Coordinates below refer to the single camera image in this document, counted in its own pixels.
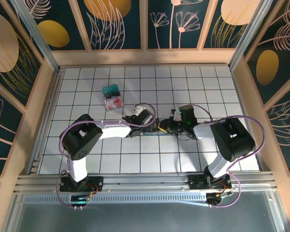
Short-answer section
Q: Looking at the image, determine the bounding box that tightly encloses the clear plastic card box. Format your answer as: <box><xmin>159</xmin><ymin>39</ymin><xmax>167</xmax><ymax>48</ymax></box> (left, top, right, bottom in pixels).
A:
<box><xmin>101</xmin><ymin>83</ymin><xmax>125</xmax><ymax>112</ymax></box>

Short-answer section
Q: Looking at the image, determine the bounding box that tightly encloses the red and white card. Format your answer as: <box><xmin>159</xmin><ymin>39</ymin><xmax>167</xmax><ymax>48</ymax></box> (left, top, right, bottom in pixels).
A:
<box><xmin>105</xmin><ymin>96</ymin><xmax>124</xmax><ymax>111</ymax></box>

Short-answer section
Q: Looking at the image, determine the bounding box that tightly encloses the black card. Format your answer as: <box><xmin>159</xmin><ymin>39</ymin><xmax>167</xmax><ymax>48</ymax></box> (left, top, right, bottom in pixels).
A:
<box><xmin>103</xmin><ymin>91</ymin><xmax>121</xmax><ymax>99</ymax></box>

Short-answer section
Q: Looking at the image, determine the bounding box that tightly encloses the teal card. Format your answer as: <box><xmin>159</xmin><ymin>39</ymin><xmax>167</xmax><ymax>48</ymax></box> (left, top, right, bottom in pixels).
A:
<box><xmin>101</xmin><ymin>84</ymin><xmax>120</xmax><ymax>95</ymax></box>

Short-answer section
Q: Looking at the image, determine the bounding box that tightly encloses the grey frosted panel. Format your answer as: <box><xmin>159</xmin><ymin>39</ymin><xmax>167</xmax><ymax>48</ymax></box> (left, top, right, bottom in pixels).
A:
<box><xmin>4</xmin><ymin>190</ymin><xmax>290</xmax><ymax>232</ymax></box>

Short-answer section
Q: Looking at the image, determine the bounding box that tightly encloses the aluminium mounting rail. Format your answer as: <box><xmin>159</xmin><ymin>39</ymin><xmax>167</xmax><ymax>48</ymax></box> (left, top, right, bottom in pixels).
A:
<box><xmin>14</xmin><ymin>172</ymin><xmax>276</xmax><ymax>194</ymax></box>

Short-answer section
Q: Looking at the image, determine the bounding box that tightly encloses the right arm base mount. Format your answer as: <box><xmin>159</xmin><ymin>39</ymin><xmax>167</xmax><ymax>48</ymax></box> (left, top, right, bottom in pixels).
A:
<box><xmin>188</xmin><ymin>174</ymin><xmax>232</xmax><ymax>191</ymax></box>

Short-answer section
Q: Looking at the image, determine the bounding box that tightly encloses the aluminium side rail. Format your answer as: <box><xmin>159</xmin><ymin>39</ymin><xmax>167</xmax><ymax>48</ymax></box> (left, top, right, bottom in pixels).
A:
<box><xmin>228</xmin><ymin>64</ymin><xmax>268</xmax><ymax>172</ymax></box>
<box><xmin>26</xmin><ymin>66</ymin><xmax>63</xmax><ymax>175</ymax></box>

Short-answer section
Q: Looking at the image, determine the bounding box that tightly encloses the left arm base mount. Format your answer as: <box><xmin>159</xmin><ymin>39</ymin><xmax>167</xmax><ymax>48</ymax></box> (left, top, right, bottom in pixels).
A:
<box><xmin>59</xmin><ymin>175</ymin><xmax>104</xmax><ymax>193</ymax></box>

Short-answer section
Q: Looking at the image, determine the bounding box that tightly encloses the slotted cable duct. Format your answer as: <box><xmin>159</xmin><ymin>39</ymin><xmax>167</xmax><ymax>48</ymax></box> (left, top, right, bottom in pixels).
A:
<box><xmin>23</xmin><ymin>195</ymin><xmax>210</xmax><ymax>205</ymax></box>

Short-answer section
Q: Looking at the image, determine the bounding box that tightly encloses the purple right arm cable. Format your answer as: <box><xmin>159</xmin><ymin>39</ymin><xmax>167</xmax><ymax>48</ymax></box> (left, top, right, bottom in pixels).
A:
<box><xmin>190</xmin><ymin>103</ymin><xmax>267</xmax><ymax>209</ymax></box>

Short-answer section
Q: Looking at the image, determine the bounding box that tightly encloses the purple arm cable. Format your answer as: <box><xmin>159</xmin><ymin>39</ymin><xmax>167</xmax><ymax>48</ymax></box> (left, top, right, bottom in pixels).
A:
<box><xmin>190</xmin><ymin>103</ymin><xmax>267</xmax><ymax>209</ymax></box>
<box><xmin>57</xmin><ymin>102</ymin><xmax>158</xmax><ymax>211</ymax></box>

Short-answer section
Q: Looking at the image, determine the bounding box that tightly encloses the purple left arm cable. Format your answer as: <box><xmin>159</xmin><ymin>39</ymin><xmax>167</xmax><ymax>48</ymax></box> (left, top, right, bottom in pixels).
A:
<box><xmin>57</xmin><ymin>102</ymin><xmax>158</xmax><ymax>211</ymax></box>

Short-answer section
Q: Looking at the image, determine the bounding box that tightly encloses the aluminium corner post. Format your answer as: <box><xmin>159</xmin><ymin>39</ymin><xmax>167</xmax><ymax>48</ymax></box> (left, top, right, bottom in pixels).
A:
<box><xmin>228</xmin><ymin>0</ymin><xmax>273</xmax><ymax>71</ymax></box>
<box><xmin>10</xmin><ymin>0</ymin><xmax>61</xmax><ymax>73</ymax></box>

